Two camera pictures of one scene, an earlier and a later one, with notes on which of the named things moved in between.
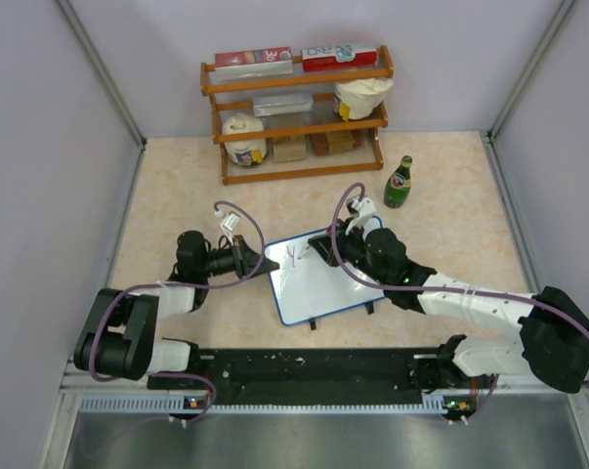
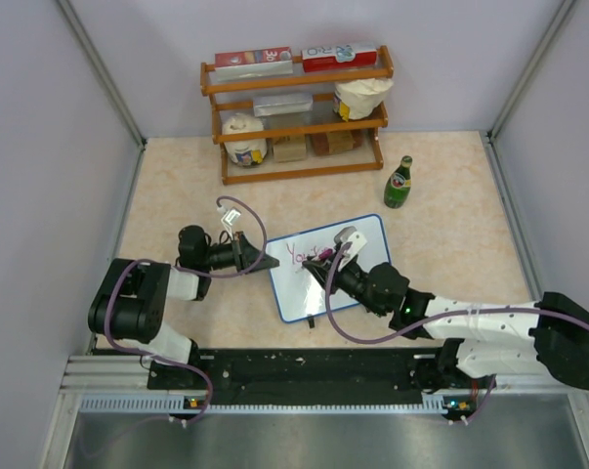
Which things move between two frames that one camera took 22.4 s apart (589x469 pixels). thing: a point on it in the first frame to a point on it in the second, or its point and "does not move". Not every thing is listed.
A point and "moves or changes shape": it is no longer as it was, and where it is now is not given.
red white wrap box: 335,57 does not move
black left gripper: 244,258 does not move
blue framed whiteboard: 308,288 does not move
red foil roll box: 273,62 does not move
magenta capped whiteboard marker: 328,231 moves or changes shape
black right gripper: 324,246 to 320,271
